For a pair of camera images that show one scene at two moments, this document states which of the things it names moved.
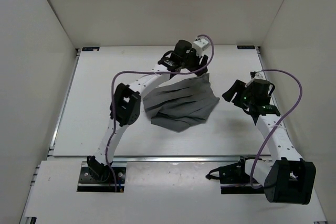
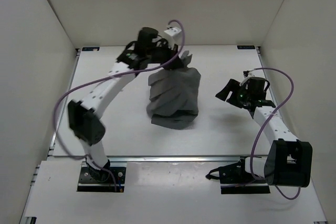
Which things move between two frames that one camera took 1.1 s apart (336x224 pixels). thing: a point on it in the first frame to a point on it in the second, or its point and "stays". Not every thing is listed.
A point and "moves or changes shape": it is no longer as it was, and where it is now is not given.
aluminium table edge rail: (157, 158) stays
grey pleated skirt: (179, 104) moves or changes shape
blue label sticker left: (90, 49) stays
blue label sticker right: (246, 47) stays
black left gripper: (198, 59) to (174, 51)
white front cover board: (156, 192) stays
